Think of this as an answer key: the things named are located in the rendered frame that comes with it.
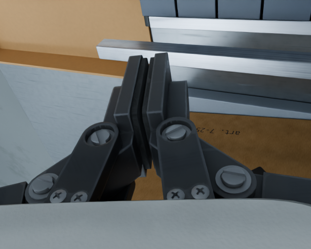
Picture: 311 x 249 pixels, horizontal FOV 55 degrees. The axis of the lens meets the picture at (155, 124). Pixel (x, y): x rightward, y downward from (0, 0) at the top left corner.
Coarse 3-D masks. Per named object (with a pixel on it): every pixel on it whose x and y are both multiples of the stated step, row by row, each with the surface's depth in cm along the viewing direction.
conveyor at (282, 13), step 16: (144, 0) 29; (160, 0) 28; (176, 0) 28; (192, 0) 27; (208, 0) 26; (224, 0) 26; (240, 0) 25; (256, 0) 25; (272, 0) 24; (288, 0) 24; (304, 0) 23; (192, 16) 28; (208, 16) 27; (224, 16) 27; (240, 16) 26; (256, 16) 25; (272, 16) 25; (288, 16) 24; (304, 16) 24
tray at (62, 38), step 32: (0, 0) 43; (32, 0) 41; (64, 0) 39; (96, 0) 37; (128, 0) 35; (0, 32) 48; (32, 32) 45; (64, 32) 42; (96, 32) 40; (128, 32) 38; (32, 64) 45; (64, 64) 43; (96, 64) 42
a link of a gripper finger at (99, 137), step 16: (96, 128) 10; (112, 128) 10; (80, 144) 9; (96, 144) 9; (112, 144) 9; (80, 160) 9; (96, 160) 8; (112, 160) 9; (64, 176) 8; (80, 176) 8; (96, 176) 8; (64, 192) 8; (80, 192) 8; (96, 192) 8; (128, 192) 10
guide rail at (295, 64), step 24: (96, 48) 24; (120, 48) 23; (144, 48) 22; (168, 48) 22; (192, 48) 21; (216, 48) 21; (240, 48) 20; (240, 72) 20; (264, 72) 20; (288, 72) 19
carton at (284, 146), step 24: (192, 120) 39; (216, 120) 37; (240, 120) 36; (264, 120) 35; (288, 120) 34; (216, 144) 34; (240, 144) 33; (264, 144) 32; (288, 144) 31; (264, 168) 30; (288, 168) 29; (144, 192) 32
